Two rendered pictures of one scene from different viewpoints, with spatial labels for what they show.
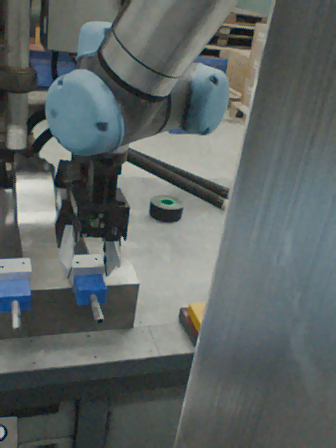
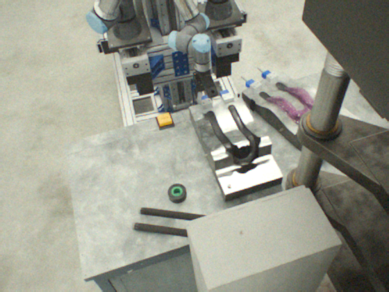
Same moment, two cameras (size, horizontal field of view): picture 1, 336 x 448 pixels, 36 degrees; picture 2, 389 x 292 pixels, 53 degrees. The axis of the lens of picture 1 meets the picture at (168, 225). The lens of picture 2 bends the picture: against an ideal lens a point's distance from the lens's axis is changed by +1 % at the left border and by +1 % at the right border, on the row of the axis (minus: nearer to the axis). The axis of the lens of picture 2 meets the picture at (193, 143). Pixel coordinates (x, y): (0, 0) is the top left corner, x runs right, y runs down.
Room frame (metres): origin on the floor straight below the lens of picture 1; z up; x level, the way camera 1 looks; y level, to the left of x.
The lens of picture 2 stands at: (1.96, 0.24, 2.27)
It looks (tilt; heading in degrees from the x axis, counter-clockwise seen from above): 52 degrees down; 189
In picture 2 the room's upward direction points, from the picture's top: 6 degrees counter-clockwise
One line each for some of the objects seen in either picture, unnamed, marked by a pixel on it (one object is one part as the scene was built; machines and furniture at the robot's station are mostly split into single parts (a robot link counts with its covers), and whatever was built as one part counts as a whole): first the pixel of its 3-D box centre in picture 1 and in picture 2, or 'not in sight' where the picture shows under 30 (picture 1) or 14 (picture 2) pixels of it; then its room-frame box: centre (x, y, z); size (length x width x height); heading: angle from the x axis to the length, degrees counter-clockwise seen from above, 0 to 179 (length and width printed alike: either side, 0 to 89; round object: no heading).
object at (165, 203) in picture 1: (166, 208); (177, 193); (1.11, 0.01, 0.82); 0.08 x 0.08 x 0.04
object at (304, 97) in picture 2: not in sight; (295, 102); (0.64, 0.53, 0.90); 0.26 x 0.18 x 0.08; 39
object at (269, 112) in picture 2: not in sight; (296, 108); (0.64, 0.54, 0.86); 0.50 x 0.26 x 0.11; 39
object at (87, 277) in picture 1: (91, 293); (203, 99); (0.62, 0.10, 0.89); 0.13 x 0.05 x 0.05; 22
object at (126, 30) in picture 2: not in sight; (126, 22); (0.28, -0.31, 1.09); 0.15 x 0.15 x 0.10
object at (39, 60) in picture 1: (59, 69); not in sight; (4.52, 1.16, 0.36); 0.62 x 0.44 x 0.22; 112
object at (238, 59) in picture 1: (253, 73); not in sight; (6.08, -0.68, 0.34); 0.63 x 0.45 x 0.40; 22
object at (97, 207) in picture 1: (98, 192); (203, 76); (0.63, 0.10, 1.05); 0.09 x 0.08 x 0.12; 22
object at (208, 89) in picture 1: (168, 95); (183, 39); (0.58, 0.02, 1.21); 0.11 x 0.11 x 0.08; 63
